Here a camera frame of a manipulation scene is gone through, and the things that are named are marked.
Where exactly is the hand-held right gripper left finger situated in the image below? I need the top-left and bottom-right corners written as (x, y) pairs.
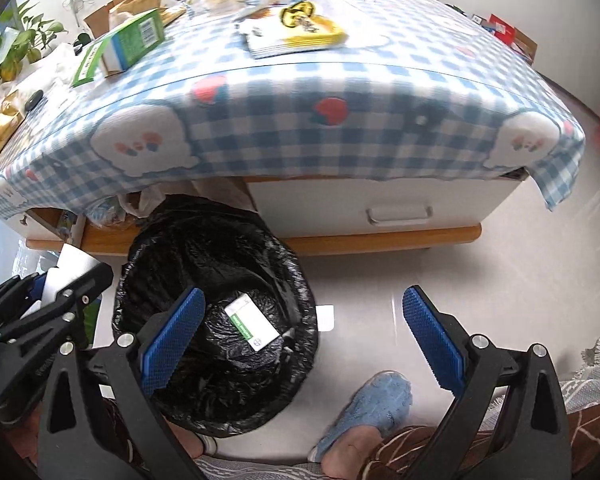
top-left (36, 286), bottom-right (207, 480)

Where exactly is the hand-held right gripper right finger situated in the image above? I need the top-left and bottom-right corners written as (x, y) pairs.
top-left (401, 285), bottom-right (572, 480)

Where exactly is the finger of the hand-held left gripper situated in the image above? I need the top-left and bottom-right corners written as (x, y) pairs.
top-left (0, 264), bottom-right (114, 344)
top-left (0, 272), bottom-right (49, 329)

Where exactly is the white green paper box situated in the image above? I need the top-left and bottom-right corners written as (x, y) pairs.
top-left (27, 242), bottom-right (104, 348)

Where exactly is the small white green box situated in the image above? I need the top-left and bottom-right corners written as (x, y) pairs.
top-left (225, 296), bottom-right (282, 346)

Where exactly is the black-bagged trash bin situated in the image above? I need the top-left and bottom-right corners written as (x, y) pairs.
top-left (111, 192), bottom-right (321, 438)

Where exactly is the green white carton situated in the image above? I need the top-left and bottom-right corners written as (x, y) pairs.
top-left (70, 8), bottom-right (167, 87)

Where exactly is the gold brown foil bag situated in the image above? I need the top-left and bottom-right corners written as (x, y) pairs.
top-left (107, 0), bottom-right (188, 28)

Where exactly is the white printed packet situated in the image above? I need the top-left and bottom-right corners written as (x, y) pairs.
top-left (237, 12), bottom-right (301, 59)

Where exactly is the yellow snack packet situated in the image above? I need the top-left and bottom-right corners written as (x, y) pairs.
top-left (280, 2), bottom-right (348, 51)

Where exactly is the green yellow box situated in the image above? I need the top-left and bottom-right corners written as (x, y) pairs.
top-left (55, 207), bottom-right (81, 246)

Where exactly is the blue plastic bag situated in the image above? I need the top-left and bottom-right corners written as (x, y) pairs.
top-left (87, 195), bottom-right (128, 228)

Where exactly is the blue fluffy slipper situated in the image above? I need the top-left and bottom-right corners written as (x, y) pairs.
top-left (307, 370), bottom-right (413, 463)

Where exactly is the white crumpled plastic bag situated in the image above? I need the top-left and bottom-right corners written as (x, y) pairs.
top-left (117, 185), bottom-right (166, 218)

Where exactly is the shiny gold foil bag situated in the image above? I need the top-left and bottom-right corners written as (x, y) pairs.
top-left (0, 92), bottom-right (28, 168)

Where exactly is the grey patterned sofa cover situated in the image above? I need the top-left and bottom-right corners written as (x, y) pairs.
top-left (555, 322), bottom-right (600, 421)

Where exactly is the white wooden low table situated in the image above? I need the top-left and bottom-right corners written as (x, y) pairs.
top-left (10, 165), bottom-right (528, 258)

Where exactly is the large leafy potted plant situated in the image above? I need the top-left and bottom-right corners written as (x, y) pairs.
top-left (0, 0), bottom-right (68, 86)

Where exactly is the blue checkered tablecloth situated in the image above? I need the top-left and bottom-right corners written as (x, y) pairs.
top-left (0, 0), bottom-right (586, 231)

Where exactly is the red colourful box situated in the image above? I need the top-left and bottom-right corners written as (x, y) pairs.
top-left (487, 12), bottom-right (538, 63)

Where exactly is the white wall hanging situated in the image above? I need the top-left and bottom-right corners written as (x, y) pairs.
top-left (62, 0), bottom-right (88, 26)

